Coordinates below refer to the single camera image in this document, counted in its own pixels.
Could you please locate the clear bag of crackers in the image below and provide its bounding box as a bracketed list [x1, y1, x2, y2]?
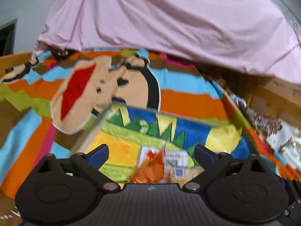
[161, 150, 204, 187]

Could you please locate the orange-red chicken snack pack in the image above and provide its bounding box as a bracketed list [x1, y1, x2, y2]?
[128, 155, 165, 184]

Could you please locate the white green snack pouch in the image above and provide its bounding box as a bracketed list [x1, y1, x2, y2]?
[136, 145, 166, 170]

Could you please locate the metal tray with dinosaur print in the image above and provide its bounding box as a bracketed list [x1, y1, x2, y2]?
[72, 104, 256, 186]

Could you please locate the colourful cartoon monkey blanket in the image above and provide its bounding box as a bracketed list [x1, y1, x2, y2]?
[0, 48, 301, 226]

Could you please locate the white floral quilt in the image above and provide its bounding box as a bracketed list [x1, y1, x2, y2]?
[231, 94, 300, 172]

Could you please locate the pink hanging sheet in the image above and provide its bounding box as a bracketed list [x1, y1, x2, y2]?
[33, 0, 300, 84]

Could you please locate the wooden bed frame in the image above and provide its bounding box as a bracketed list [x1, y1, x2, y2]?
[6, 48, 300, 125]

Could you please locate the dark window frame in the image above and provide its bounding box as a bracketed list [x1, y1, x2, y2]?
[0, 19, 17, 56]

